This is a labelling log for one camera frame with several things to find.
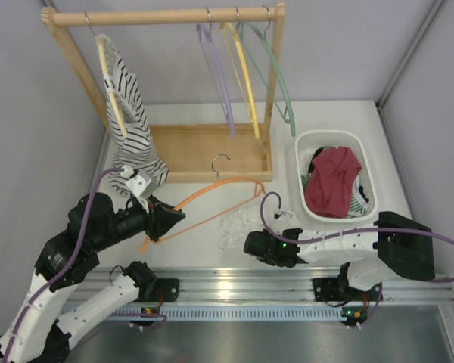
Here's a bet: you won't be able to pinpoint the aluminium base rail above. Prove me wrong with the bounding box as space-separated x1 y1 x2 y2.
75 266 454 303

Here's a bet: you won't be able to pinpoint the yellow plastic hanger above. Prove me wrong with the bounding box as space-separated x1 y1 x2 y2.
220 22 260 139

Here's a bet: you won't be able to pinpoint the orange plastic hanger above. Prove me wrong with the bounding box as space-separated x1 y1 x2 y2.
139 153 266 255

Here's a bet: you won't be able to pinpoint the black white striped tank top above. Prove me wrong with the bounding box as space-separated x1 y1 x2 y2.
99 34 169 185

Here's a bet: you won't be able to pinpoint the white perforated laundry basket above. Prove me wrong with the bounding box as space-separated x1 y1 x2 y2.
294 130 378 223

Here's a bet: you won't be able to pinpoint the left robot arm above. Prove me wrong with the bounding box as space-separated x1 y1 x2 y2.
0 193 185 362

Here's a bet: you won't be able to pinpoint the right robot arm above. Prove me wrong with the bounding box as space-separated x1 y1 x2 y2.
244 212 435 303

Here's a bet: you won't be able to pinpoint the cream plastic hanger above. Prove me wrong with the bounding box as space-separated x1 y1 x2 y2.
95 36 128 138

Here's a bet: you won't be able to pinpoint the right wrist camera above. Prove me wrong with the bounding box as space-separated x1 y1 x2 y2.
274 209 299 225

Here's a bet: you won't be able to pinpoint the red garment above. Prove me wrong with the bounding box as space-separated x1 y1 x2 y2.
304 147 362 219

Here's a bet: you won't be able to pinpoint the wooden clothes rack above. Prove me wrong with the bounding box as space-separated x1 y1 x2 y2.
41 2 285 183

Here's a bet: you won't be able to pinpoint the grey slotted cable duct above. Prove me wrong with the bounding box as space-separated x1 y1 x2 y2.
106 305 355 321

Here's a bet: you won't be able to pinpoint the green plastic hanger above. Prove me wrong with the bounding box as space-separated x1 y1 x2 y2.
236 22 297 137

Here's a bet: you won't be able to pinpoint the purple plastic hanger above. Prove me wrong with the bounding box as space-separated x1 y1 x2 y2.
196 23 235 139

